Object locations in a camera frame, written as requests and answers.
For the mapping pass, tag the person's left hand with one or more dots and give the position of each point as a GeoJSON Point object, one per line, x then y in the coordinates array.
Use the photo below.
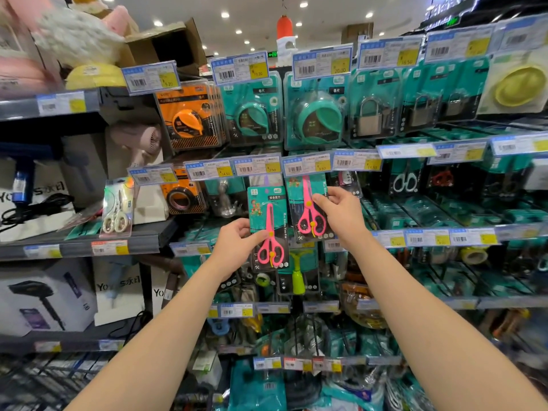
{"type": "Point", "coordinates": [231, 252]}

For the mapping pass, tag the person's right hand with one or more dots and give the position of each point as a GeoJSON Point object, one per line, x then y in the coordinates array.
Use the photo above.
{"type": "Point", "coordinates": [349, 218]}

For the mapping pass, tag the person's left thumb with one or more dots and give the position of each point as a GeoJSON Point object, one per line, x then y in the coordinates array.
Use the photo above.
{"type": "Point", "coordinates": [256, 240]}

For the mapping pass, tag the person's right thumb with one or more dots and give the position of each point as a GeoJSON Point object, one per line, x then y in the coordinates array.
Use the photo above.
{"type": "Point", "coordinates": [323, 203]}

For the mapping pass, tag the pink scissors teal card packet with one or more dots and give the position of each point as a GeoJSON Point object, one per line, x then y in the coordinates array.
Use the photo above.
{"type": "Point", "coordinates": [267, 205]}
{"type": "Point", "coordinates": [302, 196]}

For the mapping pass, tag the person's right forearm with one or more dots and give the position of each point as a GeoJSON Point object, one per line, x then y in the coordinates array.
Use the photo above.
{"type": "Point", "coordinates": [428, 329]}

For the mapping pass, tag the person's left forearm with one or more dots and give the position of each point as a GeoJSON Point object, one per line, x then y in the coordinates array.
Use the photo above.
{"type": "Point", "coordinates": [162, 338]}

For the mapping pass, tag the row of shelf price tags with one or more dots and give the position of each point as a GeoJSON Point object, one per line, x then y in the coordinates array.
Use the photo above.
{"type": "Point", "coordinates": [295, 363]}
{"type": "Point", "coordinates": [235, 311]}
{"type": "Point", "coordinates": [428, 238]}
{"type": "Point", "coordinates": [306, 163]}
{"type": "Point", "coordinates": [323, 62]}

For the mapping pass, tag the silver metal hooks packet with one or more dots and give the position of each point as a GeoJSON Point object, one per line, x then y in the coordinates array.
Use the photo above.
{"type": "Point", "coordinates": [225, 201]}

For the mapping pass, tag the orange black tape roll packet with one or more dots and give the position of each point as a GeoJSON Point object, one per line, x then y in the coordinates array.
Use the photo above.
{"type": "Point", "coordinates": [182, 196]}

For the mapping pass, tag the large teal tape measure packet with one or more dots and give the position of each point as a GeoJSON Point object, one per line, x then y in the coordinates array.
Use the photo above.
{"type": "Point", "coordinates": [314, 115]}

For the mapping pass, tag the silver padlock teal packet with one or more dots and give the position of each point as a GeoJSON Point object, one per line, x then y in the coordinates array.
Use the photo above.
{"type": "Point", "coordinates": [373, 111]}
{"type": "Point", "coordinates": [462, 91]}
{"type": "Point", "coordinates": [421, 104]}

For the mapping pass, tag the grey metal shelf board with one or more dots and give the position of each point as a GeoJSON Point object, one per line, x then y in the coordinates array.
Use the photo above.
{"type": "Point", "coordinates": [145, 237]}
{"type": "Point", "coordinates": [81, 338]}
{"type": "Point", "coordinates": [17, 104]}

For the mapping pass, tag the small white box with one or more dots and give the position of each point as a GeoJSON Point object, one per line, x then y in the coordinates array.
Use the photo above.
{"type": "Point", "coordinates": [150, 205]}

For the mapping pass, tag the small teal tape measure packet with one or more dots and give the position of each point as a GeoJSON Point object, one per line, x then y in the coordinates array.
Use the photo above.
{"type": "Point", "coordinates": [252, 111]}

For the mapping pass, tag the rows of hanging teal packets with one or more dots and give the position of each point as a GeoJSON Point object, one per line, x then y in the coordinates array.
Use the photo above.
{"type": "Point", "coordinates": [449, 213]}

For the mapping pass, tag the stack of orange tape measure packets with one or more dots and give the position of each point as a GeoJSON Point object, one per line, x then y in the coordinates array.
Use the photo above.
{"type": "Point", "coordinates": [190, 117]}

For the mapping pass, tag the white scissors clear packet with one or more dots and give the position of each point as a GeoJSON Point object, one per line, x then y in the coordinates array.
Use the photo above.
{"type": "Point", "coordinates": [116, 209]}

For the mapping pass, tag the white printed carton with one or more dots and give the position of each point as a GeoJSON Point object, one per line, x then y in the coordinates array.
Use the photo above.
{"type": "Point", "coordinates": [117, 295]}

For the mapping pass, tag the pink hair dryer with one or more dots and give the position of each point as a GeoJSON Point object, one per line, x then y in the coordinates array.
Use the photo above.
{"type": "Point", "coordinates": [137, 139]}

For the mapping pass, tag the yellow tape roll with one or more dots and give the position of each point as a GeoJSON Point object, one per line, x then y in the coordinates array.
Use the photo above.
{"type": "Point", "coordinates": [474, 255]}

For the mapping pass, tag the red white rocket ornament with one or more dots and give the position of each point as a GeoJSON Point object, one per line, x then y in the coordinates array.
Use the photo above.
{"type": "Point", "coordinates": [286, 36]}

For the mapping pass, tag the group of ceiling spot lights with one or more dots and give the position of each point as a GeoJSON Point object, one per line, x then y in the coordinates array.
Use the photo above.
{"type": "Point", "coordinates": [224, 14]}

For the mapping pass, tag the brown cardboard box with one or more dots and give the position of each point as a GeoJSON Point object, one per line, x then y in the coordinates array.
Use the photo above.
{"type": "Point", "coordinates": [165, 44]}

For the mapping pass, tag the white hair dryer box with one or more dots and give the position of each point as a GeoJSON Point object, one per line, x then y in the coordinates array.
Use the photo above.
{"type": "Point", "coordinates": [47, 184]}

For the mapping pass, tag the white box black dryer picture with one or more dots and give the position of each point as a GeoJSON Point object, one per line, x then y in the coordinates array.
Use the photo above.
{"type": "Point", "coordinates": [43, 299]}

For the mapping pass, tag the yellow round item white packet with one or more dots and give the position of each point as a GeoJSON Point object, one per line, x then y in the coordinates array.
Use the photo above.
{"type": "Point", "coordinates": [518, 85]}

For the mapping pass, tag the yellow round cushion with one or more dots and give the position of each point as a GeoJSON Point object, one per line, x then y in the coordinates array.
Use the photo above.
{"type": "Point", "coordinates": [96, 76]}

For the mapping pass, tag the blue hair dryer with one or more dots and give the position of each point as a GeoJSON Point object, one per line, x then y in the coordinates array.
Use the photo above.
{"type": "Point", "coordinates": [21, 175]}

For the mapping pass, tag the pink plush toy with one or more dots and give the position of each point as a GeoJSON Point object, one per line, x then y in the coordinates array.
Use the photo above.
{"type": "Point", "coordinates": [117, 19]}

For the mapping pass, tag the white fluffy plush toy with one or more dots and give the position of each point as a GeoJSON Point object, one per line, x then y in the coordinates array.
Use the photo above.
{"type": "Point", "coordinates": [77, 36]}

